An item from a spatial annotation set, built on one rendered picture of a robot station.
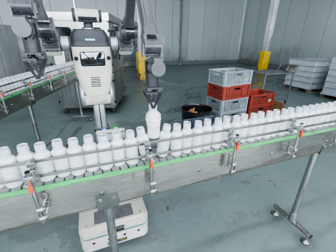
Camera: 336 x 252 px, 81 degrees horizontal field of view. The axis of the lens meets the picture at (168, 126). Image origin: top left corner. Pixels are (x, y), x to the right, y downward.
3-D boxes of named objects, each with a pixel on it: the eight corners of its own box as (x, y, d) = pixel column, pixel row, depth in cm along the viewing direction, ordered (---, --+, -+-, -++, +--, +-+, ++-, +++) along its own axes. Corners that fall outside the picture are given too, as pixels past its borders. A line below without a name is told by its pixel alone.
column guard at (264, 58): (260, 75, 965) (265, 51, 921) (254, 74, 999) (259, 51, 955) (267, 75, 978) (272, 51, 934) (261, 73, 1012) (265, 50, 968)
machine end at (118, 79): (83, 95, 590) (71, 19, 510) (127, 95, 596) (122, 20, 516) (59, 113, 444) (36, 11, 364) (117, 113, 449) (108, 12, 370)
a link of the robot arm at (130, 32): (131, 30, 129) (122, 30, 127) (133, 21, 119) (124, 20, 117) (133, 44, 128) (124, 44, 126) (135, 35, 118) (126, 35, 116)
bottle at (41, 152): (58, 173, 87) (50, 139, 80) (54, 181, 81) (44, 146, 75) (43, 174, 86) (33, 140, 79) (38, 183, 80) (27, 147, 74)
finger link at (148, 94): (157, 104, 93) (157, 84, 89) (162, 109, 87) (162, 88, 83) (143, 106, 91) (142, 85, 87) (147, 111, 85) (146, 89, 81)
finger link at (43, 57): (29, 78, 80) (22, 54, 76) (33, 76, 86) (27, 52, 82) (48, 78, 82) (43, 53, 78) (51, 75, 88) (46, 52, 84)
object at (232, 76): (223, 87, 303) (225, 72, 294) (207, 82, 336) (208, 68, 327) (251, 83, 329) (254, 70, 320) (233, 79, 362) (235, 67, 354)
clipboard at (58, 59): (55, 64, 406) (52, 47, 393) (67, 64, 407) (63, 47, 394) (54, 64, 402) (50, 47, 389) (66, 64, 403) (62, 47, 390)
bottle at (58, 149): (54, 174, 86) (45, 140, 79) (68, 168, 90) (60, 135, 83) (60, 180, 82) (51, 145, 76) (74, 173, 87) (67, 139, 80)
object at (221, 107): (220, 114, 320) (222, 101, 311) (204, 107, 353) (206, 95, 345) (247, 109, 346) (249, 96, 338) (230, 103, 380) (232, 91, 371)
